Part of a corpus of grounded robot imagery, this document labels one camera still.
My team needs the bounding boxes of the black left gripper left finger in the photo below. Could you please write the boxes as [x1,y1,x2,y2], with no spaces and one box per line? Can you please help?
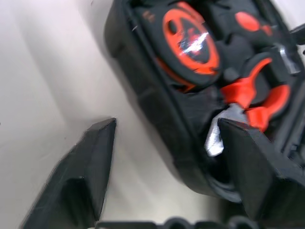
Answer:
[20,117,118,229]

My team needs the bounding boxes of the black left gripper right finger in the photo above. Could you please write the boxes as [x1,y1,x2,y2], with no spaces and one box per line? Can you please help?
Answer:
[217,119,305,222]

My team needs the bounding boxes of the black tool case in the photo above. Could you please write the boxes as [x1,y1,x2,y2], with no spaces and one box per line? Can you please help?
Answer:
[103,0,305,204]

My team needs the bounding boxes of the orange black tape measure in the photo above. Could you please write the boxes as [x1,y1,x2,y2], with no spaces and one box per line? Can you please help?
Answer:
[140,0,222,94]

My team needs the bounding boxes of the pliers with orange handles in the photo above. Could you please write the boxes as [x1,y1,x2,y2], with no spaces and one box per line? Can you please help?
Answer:
[204,57,292,157]

